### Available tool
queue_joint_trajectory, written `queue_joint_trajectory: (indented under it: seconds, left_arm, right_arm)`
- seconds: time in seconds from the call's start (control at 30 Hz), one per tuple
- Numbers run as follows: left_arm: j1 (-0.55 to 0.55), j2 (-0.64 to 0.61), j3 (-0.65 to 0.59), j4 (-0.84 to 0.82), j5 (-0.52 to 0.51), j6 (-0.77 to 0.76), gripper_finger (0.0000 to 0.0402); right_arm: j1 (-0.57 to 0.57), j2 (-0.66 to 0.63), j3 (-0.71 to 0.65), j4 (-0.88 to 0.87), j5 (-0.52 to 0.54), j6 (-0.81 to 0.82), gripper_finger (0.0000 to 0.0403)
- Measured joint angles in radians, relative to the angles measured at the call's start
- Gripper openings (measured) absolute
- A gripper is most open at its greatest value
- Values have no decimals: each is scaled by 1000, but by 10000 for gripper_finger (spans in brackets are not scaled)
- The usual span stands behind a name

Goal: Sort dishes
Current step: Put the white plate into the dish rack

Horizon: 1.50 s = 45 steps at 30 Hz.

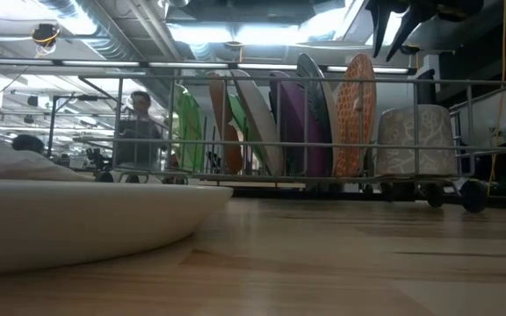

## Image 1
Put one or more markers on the orange-rimmed white plate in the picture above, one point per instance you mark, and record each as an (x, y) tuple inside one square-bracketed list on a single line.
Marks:
[(352, 114)]

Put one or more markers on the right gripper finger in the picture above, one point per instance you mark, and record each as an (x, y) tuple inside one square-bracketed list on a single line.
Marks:
[(378, 26), (409, 28)]

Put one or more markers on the person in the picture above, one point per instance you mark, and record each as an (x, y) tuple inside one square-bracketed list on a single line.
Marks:
[(28, 143), (141, 131)]

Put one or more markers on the black metal frame stand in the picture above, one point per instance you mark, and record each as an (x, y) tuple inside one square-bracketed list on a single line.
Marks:
[(87, 97)]

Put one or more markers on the patterned beige bowl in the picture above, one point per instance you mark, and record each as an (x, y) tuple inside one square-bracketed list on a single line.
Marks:
[(402, 136)]

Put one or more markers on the silver ventilation duct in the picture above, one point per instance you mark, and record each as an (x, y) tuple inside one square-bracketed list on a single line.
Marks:
[(103, 39)]

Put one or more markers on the blue striped plate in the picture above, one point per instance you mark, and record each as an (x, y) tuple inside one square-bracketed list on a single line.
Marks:
[(321, 101)]

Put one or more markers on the tan wooden plate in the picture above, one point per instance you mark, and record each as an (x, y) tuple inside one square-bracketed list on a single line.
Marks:
[(219, 105)]

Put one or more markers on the black metal table frame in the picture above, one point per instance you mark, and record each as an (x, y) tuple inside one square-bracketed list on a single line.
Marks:
[(279, 193)]

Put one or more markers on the deep cream white plate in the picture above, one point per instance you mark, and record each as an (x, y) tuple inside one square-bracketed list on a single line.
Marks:
[(81, 224)]

